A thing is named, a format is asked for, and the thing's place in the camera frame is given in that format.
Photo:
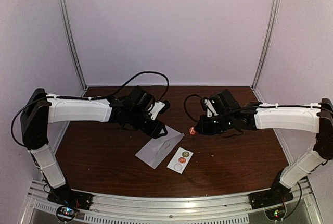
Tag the aluminium front rail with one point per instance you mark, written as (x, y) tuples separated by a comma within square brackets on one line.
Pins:
[(104, 208)]

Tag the right circuit board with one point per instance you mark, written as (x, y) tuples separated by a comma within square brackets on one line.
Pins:
[(276, 213)]

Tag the left circuit board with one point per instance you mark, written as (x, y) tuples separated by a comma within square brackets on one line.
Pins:
[(66, 213)]

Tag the white sticker sheet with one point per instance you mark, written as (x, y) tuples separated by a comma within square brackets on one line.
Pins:
[(174, 165)]

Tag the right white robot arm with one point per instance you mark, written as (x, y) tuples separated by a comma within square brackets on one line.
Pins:
[(223, 113)]

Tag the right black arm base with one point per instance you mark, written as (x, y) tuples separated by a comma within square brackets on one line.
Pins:
[(270, 197)]

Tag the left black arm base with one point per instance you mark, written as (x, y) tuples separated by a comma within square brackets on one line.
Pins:
[(64, 195)]

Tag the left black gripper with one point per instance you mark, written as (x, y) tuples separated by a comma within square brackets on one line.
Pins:
[(153, 132)]

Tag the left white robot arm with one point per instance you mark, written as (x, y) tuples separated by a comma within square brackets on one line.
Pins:
[(139, 110)]

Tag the red white round sticker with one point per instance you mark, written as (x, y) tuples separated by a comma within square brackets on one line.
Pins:
[(192, 131)]

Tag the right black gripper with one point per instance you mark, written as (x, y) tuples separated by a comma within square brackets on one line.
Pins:
[(204, 129)]

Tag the circuit board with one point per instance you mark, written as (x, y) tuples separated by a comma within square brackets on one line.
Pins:
[(66, 213), (276, 213)]

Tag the green round sticker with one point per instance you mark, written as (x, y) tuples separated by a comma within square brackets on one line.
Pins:
[(185, 154)]

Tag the pale blue envelope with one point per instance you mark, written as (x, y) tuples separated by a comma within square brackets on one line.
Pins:
[(156, 150)]

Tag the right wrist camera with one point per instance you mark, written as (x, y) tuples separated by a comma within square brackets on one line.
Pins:
[(208, 107)]

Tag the orange round sticker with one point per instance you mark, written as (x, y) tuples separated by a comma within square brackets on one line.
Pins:
[(182, 160)]

